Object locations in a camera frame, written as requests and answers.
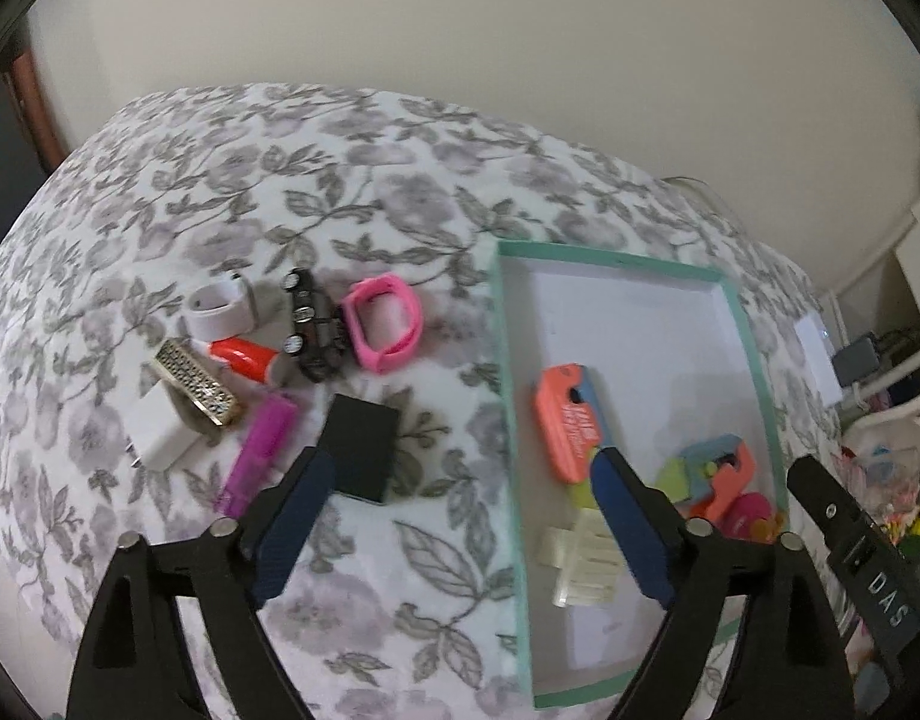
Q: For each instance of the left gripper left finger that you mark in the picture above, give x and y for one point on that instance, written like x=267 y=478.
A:
x=133 y=660

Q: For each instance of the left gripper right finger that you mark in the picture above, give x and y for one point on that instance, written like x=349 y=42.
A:
x=787 y=661

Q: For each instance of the pink brown dog figure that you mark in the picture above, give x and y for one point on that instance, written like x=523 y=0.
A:
x=752 y=517

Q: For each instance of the cream plastic toy chair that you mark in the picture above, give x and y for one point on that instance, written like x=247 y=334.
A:
x=587 y=559

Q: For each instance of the purple lighter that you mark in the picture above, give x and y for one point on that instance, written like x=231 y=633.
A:
x=268 y=433

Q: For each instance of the white wall charger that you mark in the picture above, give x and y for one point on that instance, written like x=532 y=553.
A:
x=161 y=427

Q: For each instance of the gold patterned lighter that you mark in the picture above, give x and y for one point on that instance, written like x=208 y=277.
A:
x=177 y=365

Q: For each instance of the black wall charger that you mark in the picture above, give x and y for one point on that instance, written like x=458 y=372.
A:
x=360 y=436

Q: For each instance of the coral blue yellow toy knife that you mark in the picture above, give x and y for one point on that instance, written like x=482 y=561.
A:
x=573 y=427

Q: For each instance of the black toy car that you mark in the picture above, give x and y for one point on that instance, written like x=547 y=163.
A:
x=318 y=342

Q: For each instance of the clear plastic bag of trinkets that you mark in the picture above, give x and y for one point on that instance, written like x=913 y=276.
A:
x=881 y=466

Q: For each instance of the red white glue bottle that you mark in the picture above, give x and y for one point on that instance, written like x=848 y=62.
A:
x=249 y=360

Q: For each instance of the teal white shallow box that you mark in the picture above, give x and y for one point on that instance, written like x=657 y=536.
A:
x=672 y=358

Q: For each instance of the white shelf furniture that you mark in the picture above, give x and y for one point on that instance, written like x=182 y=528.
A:
x=891 y=277

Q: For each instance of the floral fleece blanket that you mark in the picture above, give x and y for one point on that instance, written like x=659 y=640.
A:
x=400 y=611

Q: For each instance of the pink smart watch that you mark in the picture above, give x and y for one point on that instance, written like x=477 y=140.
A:
x=385 y=321

